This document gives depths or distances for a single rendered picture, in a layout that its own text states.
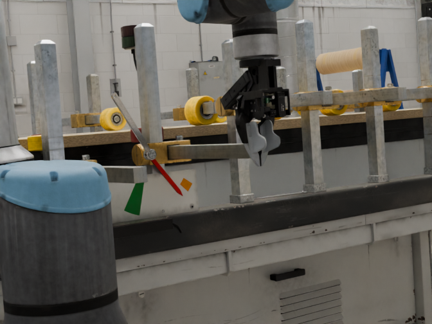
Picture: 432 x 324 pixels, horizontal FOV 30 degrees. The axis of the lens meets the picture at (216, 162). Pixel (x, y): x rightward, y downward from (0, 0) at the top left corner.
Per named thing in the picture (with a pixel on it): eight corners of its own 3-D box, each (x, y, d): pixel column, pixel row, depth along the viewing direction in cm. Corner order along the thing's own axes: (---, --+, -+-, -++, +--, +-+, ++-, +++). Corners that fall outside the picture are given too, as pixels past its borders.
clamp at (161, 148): (191, 161, 191) (190, 139, 191) (143, 166, 183) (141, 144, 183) (179, 161, 196) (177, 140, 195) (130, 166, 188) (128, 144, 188)
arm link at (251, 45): (223, 39, 161) (260, 39, 167) (225, 63, 162) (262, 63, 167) (251, 33, 154) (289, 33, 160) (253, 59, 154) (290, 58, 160)
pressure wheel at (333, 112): (341, 83, 248) (326, 98, 245) (351, 105, 251) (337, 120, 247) (327, 85, 253) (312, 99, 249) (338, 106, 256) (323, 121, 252)
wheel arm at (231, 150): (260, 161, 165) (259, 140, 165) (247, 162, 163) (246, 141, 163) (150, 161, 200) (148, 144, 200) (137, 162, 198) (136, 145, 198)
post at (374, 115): (387, 193, 232) (377, 25, 230) (379, 194, 230) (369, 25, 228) (378, 192, 235) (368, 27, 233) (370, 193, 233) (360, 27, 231)
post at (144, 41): (169, 229, 188) (153, 22, 186) (156, 231, 186) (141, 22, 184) (161, 228, 191) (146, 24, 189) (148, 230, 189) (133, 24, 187)
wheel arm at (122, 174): (148, 186, 153) (147, 163, 153) (133, 188, 151) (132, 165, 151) (52, 181, 188) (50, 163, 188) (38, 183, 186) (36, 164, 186)
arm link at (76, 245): (42, 311, 97) (30, 165, 96) (-27, 296, 109) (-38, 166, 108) (141, 286, 107) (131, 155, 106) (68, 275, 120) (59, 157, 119)
